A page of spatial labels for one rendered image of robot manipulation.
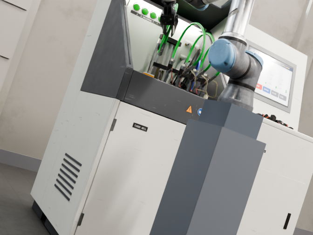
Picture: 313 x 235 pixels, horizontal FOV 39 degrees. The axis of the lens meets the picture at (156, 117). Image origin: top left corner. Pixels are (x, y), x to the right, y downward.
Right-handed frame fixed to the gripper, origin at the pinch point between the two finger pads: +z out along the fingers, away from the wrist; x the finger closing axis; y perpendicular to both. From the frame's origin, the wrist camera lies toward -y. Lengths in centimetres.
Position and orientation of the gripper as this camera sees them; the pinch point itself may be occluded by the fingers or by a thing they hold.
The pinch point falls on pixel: (169, 33)
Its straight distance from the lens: 234.3
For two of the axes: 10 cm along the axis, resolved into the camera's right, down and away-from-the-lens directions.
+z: 0.1, 7.7, 6.4
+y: -1.6, 6.3, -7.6
